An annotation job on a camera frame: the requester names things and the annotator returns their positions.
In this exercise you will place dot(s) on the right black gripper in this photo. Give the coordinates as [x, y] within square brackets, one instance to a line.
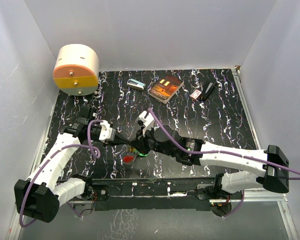
[140, 144]

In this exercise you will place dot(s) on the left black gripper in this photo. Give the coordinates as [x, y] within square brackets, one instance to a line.
[118, 140]

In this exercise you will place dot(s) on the green tagged key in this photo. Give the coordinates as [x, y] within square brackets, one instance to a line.
[143, 154]

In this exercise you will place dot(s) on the red keyring opener tool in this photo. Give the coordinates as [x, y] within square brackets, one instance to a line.
[128, 159]

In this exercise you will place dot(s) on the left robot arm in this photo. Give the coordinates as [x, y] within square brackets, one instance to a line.
[39, 196]

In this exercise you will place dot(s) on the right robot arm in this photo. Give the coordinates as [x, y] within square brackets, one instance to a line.
[256, 168]

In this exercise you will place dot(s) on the teal and white stapler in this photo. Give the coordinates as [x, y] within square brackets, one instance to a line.
[135, 84]

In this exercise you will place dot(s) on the orange paperback book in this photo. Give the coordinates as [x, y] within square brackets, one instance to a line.
[165, 88]

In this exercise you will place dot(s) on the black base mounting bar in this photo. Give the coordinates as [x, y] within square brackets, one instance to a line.
[197, 193]

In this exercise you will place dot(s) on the small red white card box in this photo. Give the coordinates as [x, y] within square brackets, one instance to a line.
[196, 94]

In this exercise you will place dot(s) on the round pastel drawer cabinet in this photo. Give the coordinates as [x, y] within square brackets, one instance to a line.
[76, 71]

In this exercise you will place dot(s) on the black rectangular case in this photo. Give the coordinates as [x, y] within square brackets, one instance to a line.
[207, 90]

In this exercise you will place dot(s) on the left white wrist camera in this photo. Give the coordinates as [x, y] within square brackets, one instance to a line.
[107, 133]

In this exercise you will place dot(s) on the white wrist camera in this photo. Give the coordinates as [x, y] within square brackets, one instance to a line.
[146, 121]
[107, 133]

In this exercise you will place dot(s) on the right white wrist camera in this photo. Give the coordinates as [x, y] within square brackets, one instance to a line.
[146, 121]

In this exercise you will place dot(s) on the aluminium frame rail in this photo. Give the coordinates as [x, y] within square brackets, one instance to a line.
[260, 215]

